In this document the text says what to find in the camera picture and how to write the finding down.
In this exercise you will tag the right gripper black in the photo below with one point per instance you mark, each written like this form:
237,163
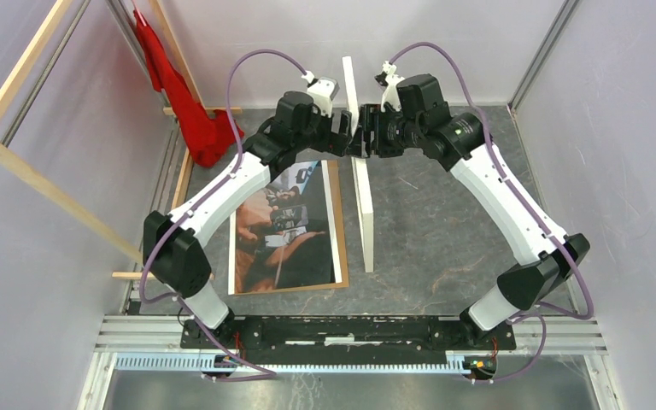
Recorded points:
371,118

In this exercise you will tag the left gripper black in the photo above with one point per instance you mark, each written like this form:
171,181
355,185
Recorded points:
334,143

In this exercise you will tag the wooden picture frame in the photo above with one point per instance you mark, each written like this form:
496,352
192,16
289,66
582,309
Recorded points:
360,173

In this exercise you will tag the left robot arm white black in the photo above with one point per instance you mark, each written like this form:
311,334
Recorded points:
174,243

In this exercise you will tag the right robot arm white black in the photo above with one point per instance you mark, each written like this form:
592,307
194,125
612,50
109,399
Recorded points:
414,115

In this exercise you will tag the printed photo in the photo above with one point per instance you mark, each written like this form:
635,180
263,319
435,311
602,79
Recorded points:
288,237

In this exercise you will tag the red cloth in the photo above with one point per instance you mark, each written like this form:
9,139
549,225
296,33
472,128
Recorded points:
207,134

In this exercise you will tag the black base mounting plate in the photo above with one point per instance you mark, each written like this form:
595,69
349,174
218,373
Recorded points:
357,340

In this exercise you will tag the brown frame backing board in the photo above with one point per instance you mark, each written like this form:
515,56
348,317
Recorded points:
339,226

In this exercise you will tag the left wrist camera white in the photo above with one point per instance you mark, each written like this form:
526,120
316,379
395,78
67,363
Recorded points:
323,91

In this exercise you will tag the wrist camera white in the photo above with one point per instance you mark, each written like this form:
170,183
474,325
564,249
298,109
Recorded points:
389,80
323,91

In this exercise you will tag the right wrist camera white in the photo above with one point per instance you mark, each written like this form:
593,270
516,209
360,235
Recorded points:
389,80

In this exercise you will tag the grey slotted cable duct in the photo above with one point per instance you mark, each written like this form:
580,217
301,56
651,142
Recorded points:
171,362

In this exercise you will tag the aluminium rail base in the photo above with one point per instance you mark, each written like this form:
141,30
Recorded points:
564,336

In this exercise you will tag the wooden rack frame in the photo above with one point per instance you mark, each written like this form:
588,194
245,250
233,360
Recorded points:
97,131

